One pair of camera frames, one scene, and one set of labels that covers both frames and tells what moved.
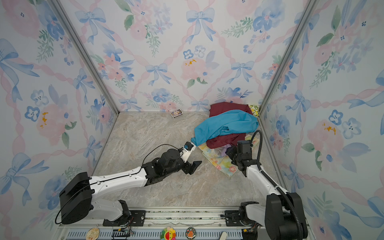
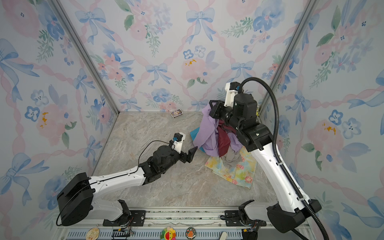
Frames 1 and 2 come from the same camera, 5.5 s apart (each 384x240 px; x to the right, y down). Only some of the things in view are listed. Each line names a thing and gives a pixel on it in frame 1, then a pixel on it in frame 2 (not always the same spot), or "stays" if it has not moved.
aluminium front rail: (166, 223) stays
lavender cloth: (224, 149) to (207, 139)
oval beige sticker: (93, 233) stays
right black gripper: (231, 151) to (217, 111)
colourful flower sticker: (168, 233) stays
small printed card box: (176, 113) stays
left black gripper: (188, 170) to (189, 156)
